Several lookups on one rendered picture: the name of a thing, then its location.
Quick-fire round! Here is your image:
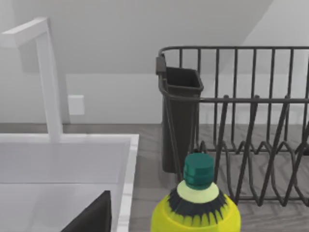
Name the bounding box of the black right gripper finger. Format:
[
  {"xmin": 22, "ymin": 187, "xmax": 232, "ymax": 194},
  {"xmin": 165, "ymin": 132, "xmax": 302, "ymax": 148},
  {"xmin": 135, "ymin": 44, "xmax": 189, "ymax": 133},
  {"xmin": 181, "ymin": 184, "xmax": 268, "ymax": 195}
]
[{"xmin": 60, "ymin": 190, "xmax": 112, "ymax": 232}]

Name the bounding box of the yellow bottle with green cap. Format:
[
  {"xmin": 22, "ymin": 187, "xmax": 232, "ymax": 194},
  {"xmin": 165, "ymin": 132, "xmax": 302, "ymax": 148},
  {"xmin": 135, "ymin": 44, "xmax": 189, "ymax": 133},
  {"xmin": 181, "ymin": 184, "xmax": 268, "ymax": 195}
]
[{"xmin": 151, "ymin": 152, "xmax": 241, "ymax": 232}]

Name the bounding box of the white sink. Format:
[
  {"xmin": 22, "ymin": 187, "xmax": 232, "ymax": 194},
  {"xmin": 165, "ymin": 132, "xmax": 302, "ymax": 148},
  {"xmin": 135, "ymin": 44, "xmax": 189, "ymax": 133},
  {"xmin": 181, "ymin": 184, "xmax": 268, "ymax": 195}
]
[{"xmin": 0, "ymin": 133, "xmax": 140, "ymax": 232}]

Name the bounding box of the dark cutlery holder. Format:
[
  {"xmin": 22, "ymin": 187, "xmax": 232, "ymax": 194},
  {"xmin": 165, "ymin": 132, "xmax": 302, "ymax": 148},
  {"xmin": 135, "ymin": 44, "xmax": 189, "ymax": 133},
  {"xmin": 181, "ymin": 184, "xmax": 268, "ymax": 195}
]
[{"xmin": 161, "ymin": 66, "xmax": 204, "ymax": 174}]

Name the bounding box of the tall white tap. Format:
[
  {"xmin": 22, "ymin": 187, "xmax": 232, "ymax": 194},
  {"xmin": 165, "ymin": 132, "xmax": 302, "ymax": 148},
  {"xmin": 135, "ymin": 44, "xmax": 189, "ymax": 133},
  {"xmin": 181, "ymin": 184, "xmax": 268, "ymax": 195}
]
[{"xmin": 0, "ymin": 16, "xmax": 64, "ymax": 144}]

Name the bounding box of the white wall socket plate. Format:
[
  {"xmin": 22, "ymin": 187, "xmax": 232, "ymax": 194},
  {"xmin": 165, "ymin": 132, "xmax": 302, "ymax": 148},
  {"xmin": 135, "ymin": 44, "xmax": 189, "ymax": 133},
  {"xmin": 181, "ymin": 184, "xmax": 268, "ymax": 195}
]
[{"xmin": 68, "ymin": 95, "xmax": 85, "ymax": 116}]

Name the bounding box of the dark wire dish rack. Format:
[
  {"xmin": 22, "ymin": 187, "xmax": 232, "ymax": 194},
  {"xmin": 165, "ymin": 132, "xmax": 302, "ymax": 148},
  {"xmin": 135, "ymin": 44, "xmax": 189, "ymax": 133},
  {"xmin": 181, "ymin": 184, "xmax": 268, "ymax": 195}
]
[{"xmin": 155, "ymin": 45, "xmax": 309, "ymax": 207}]

